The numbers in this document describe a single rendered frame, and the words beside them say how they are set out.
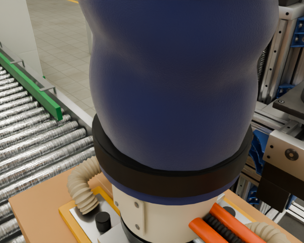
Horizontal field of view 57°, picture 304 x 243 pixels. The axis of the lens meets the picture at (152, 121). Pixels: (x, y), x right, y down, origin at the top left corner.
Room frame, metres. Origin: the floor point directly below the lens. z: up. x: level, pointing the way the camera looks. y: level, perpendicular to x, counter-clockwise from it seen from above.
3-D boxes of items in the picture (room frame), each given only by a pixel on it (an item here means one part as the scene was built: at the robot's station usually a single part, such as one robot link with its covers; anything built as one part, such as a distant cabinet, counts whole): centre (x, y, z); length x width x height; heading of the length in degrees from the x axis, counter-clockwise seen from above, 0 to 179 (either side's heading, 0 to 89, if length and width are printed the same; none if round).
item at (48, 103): (1.94, 1.00, 0.60); 1.60 x 0.11 x 0.09; 40
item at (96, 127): (0.34, -0.03, 1.19); 0.23 x 0.23 x 0.04
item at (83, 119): (1.71, 0.72, 0.50); 2.31 x 0.05 x 0.19; 40
